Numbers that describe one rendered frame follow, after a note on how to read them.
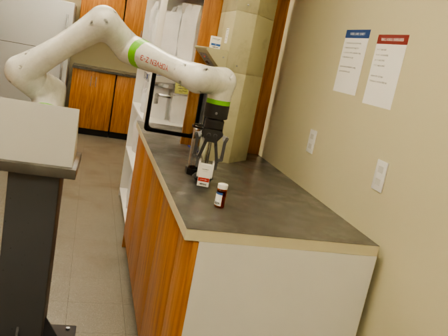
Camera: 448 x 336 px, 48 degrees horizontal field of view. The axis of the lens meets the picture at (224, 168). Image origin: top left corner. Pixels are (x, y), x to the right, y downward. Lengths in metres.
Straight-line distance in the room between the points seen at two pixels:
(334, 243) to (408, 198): 0.29
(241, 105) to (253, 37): 0.34
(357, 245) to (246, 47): 1.23
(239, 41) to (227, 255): 1.27
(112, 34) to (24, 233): 0.88
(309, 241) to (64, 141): 1.02
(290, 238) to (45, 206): 1.03
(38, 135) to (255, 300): 1.03
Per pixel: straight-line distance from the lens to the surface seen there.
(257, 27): 2.64
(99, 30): 2.02
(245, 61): 2.60
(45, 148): 2.09
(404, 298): 1.81
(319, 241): 1.75
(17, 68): 2.16
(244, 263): 1.69
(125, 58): 2.10
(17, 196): 2.19
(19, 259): 2.28
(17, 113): 2.08
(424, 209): 1.74
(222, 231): 1.62
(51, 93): 2.23
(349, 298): 1.91
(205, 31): 2.93
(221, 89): 1.87
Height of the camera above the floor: 1.48
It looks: 12 degrees down
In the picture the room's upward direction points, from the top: 11 degrees clockwise
